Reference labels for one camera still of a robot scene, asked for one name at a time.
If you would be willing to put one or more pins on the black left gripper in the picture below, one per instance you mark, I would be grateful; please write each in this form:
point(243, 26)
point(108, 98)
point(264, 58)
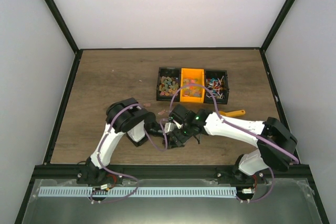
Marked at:
point(169, 145)

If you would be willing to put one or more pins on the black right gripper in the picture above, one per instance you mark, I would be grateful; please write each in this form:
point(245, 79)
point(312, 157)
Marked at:
point(177, 139)

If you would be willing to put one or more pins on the yellow bin with star candies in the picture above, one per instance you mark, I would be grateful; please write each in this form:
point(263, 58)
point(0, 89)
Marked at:
point(192, 82)

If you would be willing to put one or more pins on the black bin with popsicle candies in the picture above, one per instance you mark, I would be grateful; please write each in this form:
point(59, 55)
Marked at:
point(168, 82)

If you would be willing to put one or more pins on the orange plastic scoop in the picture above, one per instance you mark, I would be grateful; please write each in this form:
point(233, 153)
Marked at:
point(233, 114)

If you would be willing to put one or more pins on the black bin with lollipops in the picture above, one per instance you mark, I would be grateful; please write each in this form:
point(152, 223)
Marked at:
point(217, 83)

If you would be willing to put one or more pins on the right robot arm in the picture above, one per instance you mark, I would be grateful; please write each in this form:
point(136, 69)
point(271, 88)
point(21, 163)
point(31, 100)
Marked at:
point(274, 144)

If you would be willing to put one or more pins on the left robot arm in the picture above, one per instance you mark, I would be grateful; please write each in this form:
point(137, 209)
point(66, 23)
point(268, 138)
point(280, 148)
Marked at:
point(125, 117)

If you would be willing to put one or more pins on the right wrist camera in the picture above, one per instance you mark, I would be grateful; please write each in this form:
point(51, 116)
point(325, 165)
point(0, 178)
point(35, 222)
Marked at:
point(178, 125)

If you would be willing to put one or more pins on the black frame base bar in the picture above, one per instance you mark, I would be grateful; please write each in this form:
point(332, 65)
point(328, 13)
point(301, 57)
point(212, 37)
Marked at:
point(223, 174)

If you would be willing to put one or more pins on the light blue slotted rail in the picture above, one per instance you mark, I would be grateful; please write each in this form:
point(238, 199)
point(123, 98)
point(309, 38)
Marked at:
point(141, 192)

